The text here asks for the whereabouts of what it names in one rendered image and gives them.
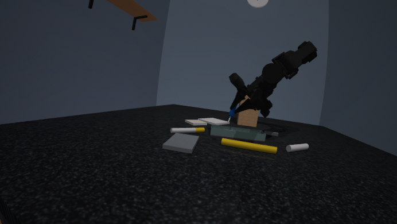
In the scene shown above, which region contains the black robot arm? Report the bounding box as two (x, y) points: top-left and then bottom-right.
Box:
(249, 41), (317, 111)

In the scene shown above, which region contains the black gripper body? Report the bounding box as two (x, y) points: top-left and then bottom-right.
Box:
(229, 73), (271, 117)

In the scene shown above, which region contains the grey flat rectangular panel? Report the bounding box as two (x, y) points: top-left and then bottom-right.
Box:
(162, 133), (199, 153)

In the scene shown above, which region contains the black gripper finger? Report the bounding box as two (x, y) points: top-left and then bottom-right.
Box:
(235, 98), (256, 114)
(230, 89), (245, 110)

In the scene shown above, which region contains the blue stylus with grey tip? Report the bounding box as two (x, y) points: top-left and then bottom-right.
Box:
(228, 105), (237, 123)

